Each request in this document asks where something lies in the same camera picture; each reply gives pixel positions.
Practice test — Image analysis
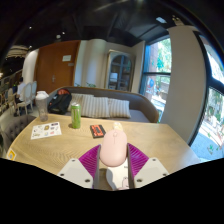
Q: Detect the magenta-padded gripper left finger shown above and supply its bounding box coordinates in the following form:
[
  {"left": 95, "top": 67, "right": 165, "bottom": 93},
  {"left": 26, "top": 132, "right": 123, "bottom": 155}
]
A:
[{"left": 57, "top": 143, "right": 102, "bottom": 190}]

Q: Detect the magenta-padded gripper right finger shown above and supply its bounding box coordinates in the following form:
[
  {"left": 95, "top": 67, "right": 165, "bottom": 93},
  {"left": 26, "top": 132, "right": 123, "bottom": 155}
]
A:
[{"left": 127, "top": 142, "right": 170, "bottom": 190}]

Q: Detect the pink computer mouse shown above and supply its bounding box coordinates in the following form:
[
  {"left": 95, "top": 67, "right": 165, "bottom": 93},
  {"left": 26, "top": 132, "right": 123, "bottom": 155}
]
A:
[{"left": 99, "top": 129, "right": 129, "bottom": 168}]

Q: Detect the white mouse pad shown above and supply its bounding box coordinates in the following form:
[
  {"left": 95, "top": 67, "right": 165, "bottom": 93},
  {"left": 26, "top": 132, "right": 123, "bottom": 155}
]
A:
[{"left": 105, "top": 161, "right": 131, "bottom": 191}]

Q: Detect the black box orange print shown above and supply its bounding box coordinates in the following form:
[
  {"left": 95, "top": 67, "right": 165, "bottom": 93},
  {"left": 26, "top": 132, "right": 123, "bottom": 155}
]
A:
[{"left": 89, "top": 124, "right": 107, "bottom": 139}]

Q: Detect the white sticker sheet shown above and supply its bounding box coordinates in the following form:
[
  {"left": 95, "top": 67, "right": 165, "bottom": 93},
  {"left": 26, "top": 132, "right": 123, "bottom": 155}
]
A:
[{"left": 30, "top": 121, "right": 63, "bottom": 140}]

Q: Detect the green drink can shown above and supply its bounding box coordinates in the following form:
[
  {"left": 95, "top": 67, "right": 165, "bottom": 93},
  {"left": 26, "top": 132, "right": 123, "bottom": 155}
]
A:
[{"left": 70, "top": 102, "right": 82, "bottom": 130}]

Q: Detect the grey curved sofa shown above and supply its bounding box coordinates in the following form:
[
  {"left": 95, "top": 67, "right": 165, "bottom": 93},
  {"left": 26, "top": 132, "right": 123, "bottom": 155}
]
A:
[{"left": 46, "top": 86, "right": 160, "bottom": 124}]

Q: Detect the yellow white card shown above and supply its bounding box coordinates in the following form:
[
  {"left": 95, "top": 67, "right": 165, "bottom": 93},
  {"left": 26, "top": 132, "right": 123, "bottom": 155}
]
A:
[{"left": 5, "top": 148, "right": 18, "bottom": 162}]

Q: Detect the striped cushion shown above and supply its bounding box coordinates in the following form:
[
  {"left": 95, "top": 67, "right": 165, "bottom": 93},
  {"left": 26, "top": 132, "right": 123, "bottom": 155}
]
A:
[
  {"left": 80, "top": 95, "right": 111, "bottom": 119},
  {"left": 67, "top": 93, "right": 84, "bottom": 113},
  {"left": 107, "top": 98, "right": 132, "bottom": 119}
]

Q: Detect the black backpack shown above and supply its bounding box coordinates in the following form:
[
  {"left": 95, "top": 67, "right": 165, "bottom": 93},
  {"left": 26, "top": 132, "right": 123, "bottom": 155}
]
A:
[{"left": 47, "top": 88, "right": 73, "bottom": 116}]

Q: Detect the clear shaker bottle white lid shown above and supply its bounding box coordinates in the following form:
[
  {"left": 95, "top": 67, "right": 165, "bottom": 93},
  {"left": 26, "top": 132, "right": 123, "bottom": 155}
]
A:
[{"left": 35, "top": 90, "right": 50, "bottom": 122}]

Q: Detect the grey tufted armchair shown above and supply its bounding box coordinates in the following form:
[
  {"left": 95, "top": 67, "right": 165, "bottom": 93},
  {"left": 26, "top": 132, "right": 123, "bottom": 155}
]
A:
[{"left": 0, "top": 114, "right": 36, "bottom": 158}]

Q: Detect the large dark-framed window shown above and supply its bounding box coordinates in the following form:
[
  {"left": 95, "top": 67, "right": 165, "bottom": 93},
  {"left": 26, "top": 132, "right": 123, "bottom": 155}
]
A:
[{"left": 189, "top": 41, "right": 224, "bottom": 163}]

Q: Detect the group of white chairs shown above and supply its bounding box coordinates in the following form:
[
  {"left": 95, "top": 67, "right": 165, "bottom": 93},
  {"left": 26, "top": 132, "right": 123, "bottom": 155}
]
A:
[{"left": 8, "top": 80, "right": 38, "bottom": 116}]

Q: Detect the person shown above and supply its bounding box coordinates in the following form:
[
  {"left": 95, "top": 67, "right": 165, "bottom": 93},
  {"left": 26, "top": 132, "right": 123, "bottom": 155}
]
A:
[{"left": 14, "top": 77, "right": 28, "bottom": 104}]

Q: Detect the arched glass-door cabinet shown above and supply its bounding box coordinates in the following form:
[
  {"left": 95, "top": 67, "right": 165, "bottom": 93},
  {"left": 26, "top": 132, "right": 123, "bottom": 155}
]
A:
[{"left": 105, "top": 49, "right": 136, "bottom": 93}]

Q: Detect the brown wooden door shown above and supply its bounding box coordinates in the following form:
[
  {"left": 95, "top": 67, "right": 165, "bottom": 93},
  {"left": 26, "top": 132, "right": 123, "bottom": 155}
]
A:
[{"left": 35, "top": 39, "right": 81, "bottom": 95}]

